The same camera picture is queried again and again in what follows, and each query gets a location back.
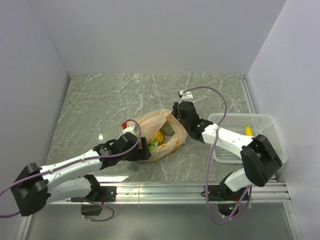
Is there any orange translucent plastic bag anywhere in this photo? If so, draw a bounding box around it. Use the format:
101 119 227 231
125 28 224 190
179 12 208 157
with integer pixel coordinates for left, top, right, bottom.
134 108 188 163

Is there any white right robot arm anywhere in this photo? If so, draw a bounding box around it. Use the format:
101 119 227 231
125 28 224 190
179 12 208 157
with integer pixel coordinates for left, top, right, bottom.
172 101 283 200

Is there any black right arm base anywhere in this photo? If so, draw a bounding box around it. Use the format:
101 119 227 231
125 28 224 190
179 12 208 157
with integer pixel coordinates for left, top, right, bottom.
208 185 246 216

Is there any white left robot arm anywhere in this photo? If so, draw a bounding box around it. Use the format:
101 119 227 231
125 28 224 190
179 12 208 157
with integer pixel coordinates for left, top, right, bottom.
10 132 151 217

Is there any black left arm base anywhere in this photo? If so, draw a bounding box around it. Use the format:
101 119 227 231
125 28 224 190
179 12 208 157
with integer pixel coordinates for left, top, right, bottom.
70 186 117 222

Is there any yellow mango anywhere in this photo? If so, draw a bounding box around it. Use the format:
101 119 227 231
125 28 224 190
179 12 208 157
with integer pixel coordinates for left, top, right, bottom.
154 130 164 144

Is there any yellow banana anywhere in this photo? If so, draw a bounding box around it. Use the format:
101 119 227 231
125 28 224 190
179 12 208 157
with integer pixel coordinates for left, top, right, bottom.
245 125 253 137

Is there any white perforated plastic basket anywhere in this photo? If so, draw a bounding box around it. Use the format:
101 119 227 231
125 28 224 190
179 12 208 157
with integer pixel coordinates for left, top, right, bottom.
208 113 288 164

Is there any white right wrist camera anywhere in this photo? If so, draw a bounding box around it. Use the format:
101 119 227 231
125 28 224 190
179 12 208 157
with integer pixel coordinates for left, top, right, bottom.
178 90 193 102

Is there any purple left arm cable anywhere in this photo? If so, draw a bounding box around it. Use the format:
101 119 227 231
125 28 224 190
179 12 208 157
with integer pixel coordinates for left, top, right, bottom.
0 119 142 222

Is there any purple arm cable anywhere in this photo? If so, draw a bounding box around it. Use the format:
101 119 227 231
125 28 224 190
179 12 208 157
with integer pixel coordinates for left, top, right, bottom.
0 119 142 222
178 86 253 226

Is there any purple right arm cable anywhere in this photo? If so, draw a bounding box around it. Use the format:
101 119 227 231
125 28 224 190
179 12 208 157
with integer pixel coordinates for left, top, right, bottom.
178 86 253 226

